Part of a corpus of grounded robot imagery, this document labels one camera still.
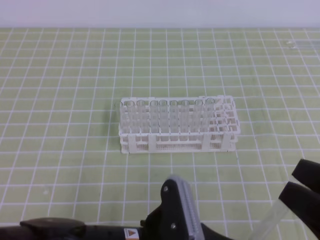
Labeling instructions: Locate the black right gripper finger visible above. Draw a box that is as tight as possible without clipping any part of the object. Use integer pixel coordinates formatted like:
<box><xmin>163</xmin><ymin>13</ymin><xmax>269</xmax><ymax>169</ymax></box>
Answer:
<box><xmin>291</xmin><ymin>159</ymin><xmax>320</xmax><ymax>193</ymax></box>
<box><xmin>278</xmin><ymin>182</ymin><xmax>320</xmax><ymax>237</ymax></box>

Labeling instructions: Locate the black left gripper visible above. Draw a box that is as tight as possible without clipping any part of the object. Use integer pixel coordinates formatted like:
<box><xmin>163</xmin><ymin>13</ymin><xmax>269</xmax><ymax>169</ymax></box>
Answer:
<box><xmin>140</xmin><ymin>179</ymin><xmax>229</xmax><ymax>240</ymax></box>

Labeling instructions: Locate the clear glass test tube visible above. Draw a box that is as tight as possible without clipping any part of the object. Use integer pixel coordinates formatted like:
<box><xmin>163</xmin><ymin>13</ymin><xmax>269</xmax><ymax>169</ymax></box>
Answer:
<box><xmin>248</xmin><ymin>199</ymin><xmax>289</xmax><ymax>240</ymax></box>

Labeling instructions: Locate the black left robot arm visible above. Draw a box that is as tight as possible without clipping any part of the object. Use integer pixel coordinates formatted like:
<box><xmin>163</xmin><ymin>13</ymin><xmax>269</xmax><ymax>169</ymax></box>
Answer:
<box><xmin>0</xmin><ymin>175</ymin><xmax>227</xmax><ymax>240</ymax></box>

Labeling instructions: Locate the white plastic test tube rack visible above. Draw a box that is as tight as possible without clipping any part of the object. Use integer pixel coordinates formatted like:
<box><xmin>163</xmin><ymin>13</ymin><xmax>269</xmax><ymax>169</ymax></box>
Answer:
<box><xmin>115</xmin><ymin>95</ymin><xmax>241</xmax><ymax>154</ymax></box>

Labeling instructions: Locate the clear tube lying far right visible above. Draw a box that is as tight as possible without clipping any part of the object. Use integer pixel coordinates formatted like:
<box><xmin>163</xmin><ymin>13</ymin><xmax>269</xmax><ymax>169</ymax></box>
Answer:
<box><xmin>286</xmin><ymin>40</ymin><xmax>320</xmax><ymax>50</ymax></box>

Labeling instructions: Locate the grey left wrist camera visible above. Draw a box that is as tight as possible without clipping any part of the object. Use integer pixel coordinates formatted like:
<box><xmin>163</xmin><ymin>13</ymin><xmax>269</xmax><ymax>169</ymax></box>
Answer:
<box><xmin>168</xmin><ymin>175</ymin><xmax>205</xmax><ymax>240</ymax></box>

